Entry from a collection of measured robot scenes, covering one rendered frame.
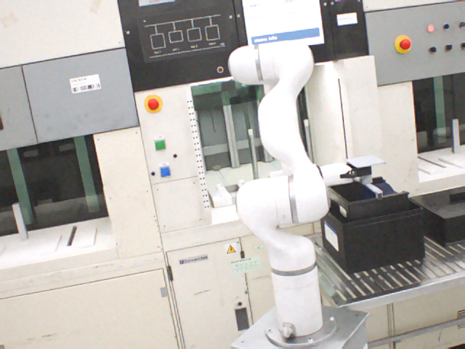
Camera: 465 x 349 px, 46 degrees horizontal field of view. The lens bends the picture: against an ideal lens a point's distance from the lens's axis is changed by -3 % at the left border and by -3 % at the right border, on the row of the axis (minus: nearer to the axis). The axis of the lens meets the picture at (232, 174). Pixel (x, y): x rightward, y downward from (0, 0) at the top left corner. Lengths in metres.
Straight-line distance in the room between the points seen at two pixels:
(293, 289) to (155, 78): 0.94
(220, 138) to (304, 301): 1.66
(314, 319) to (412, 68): 1.14
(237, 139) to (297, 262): 1.66
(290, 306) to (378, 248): 0.48
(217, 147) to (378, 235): 1.36
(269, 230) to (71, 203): 1.34
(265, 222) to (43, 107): 0.98
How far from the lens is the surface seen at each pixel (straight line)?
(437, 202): 2.11
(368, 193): 1.92
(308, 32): 2.09
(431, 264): 1.87
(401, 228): 1.83
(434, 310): 2.58
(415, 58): 2.25
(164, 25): 2.00
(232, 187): 2.49
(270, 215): 1.35
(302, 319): 1.46
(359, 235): 1.78
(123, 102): 2.00
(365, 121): 2.13
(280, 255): 1.39
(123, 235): 2.10
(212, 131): 2.95
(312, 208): 1.35
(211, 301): 2.22
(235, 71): 1.51
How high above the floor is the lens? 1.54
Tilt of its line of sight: 14 degrees down
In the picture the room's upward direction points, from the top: 9 degrees counter-clockwise
